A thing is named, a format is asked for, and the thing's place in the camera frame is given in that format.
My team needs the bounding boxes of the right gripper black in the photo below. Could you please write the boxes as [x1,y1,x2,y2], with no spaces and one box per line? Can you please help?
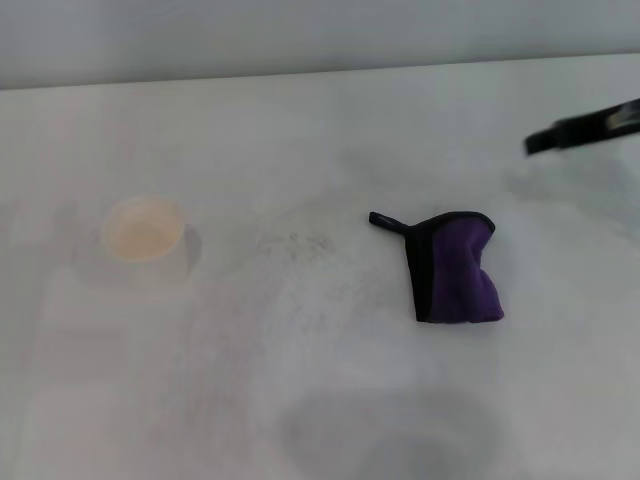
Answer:
[523,96,640,158]

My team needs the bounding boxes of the purple rag with black trim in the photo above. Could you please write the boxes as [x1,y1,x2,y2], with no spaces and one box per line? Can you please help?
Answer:
[368,210,507,326]

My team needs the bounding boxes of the white paper cup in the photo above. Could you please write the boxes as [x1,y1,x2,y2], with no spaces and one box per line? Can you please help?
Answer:
[100,195,204,287]

